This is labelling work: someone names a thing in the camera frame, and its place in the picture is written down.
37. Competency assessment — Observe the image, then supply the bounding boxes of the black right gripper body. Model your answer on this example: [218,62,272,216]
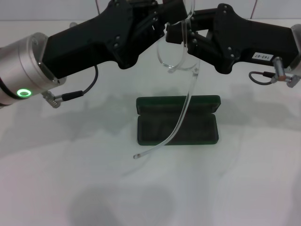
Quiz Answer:
[210,2,301,75]

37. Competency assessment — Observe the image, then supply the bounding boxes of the green glasses case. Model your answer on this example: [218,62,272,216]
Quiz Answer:
[135,95,222,147]

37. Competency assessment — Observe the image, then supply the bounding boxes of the grey right gripper cable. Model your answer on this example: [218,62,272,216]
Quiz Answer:
[248,56,301,88]

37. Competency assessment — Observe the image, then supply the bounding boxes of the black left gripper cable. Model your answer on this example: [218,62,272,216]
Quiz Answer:
[41,64,99,108]

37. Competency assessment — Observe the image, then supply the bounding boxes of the clear plastic glasses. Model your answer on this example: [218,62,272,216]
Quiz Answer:
[133,0,201,160]

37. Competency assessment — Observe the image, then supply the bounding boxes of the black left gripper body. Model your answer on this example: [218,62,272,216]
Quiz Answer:
[40,0,151,80]

